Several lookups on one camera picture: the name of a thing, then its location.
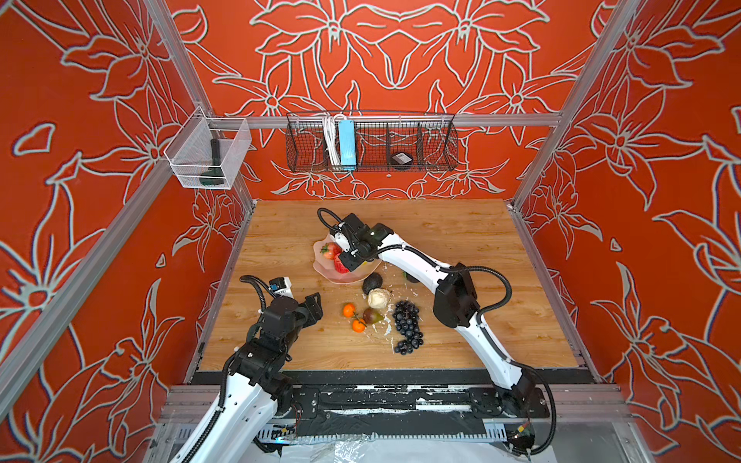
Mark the small orange tangerine lower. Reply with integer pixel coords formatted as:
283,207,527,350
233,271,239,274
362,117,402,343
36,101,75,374
351,319,367,333

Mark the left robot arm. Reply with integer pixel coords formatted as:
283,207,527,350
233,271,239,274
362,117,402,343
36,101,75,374
172,292,323,462

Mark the light blue box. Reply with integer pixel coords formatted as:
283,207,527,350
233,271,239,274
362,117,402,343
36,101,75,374
337,120,357,171

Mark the beige garlic bulb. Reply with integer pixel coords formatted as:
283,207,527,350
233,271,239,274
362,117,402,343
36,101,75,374
367,289,392,311

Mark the small orange tangerine upper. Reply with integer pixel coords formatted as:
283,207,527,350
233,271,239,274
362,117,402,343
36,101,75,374
343,304,356,318

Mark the red apple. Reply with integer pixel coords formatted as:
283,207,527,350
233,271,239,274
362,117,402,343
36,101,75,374
333,257,349,274

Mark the dark grape bunch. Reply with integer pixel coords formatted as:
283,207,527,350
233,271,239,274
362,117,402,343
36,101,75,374
393,300,425,355

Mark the dark avocado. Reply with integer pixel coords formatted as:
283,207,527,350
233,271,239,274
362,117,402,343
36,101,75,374
362,272,383,294

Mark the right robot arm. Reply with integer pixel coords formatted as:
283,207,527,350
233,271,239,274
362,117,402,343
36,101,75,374
318,208,558,459

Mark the clear plastic wall bin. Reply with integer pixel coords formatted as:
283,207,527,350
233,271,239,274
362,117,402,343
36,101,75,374
164,107,252,190

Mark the white coiled cable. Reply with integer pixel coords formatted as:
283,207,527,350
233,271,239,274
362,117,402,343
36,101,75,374
322,114,342,169

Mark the black wire wall basket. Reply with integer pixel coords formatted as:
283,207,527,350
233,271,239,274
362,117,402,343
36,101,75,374
286,110,460,173

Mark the small orange tangerine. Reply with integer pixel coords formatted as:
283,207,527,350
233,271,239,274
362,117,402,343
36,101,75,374
343,304,356,318
351,319,367,333

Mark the dark green brush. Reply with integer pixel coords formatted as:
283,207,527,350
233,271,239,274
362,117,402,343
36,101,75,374
199,138,226,186

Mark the pink scalloped fruit bowl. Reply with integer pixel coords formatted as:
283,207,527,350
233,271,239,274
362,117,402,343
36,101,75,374
313,235,380,285

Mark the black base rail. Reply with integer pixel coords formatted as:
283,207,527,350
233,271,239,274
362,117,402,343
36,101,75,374
281,370,553,441

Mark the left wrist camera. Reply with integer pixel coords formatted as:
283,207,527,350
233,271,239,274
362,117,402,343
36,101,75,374
268,277,293,298

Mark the green red fig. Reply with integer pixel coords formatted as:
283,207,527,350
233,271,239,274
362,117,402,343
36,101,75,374
362,308,384,325

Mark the red strawberry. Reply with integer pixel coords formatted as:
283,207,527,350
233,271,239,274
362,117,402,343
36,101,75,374
320,242,343,260

